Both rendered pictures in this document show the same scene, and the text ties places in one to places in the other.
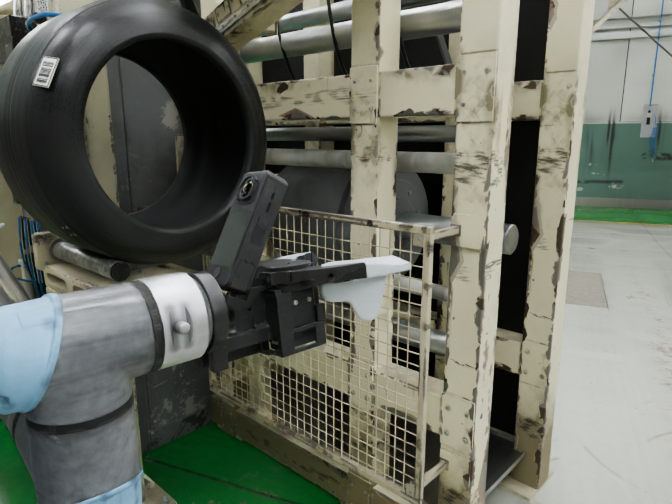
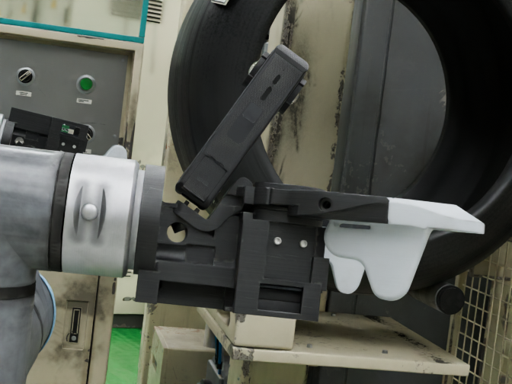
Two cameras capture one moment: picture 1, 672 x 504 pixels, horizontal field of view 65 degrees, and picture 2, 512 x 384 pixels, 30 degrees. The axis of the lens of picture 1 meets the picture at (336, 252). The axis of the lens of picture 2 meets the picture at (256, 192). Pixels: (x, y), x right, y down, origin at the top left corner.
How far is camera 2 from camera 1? 30 cm
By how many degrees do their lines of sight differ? 36
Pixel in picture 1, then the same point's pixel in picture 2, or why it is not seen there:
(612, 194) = not seen: outside the picture
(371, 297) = (396, 261)
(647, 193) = not seen: outside the picture
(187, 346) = (94, 241)
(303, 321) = (286, 274)
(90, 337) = not seen: outside the picture
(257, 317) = (222, 250)
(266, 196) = (266, 78)
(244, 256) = (212, 152)
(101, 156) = (318, 129)
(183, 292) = (110, 173)
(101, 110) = (332, 62)
